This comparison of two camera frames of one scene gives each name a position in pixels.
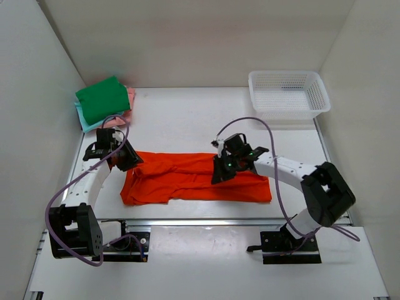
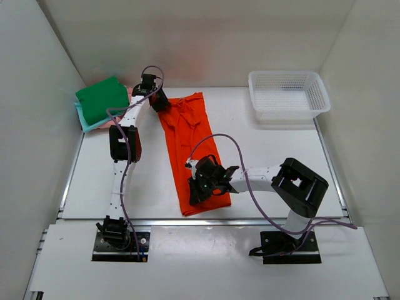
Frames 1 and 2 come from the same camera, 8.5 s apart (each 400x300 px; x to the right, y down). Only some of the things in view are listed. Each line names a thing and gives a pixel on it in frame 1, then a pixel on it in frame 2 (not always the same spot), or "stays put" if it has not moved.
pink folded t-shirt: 124,119 stays put
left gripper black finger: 126,159 to 159,101
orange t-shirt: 165,177 to 189,136
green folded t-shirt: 102,99 stays put
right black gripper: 219,174 to 196,197
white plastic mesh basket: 288,95 stays put
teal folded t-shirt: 94,126 stays put
